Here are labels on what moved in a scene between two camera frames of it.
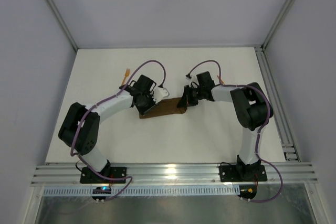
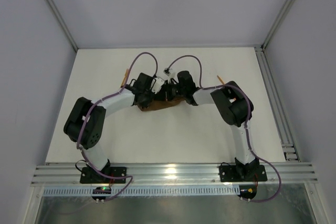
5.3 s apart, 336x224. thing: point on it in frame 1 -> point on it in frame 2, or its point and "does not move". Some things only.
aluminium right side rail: x=290 y=153 does not move
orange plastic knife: x=222 y=81 does not move
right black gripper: x=185 y=98 -> x=171 y=92
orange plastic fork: x=126 y=74 does not move
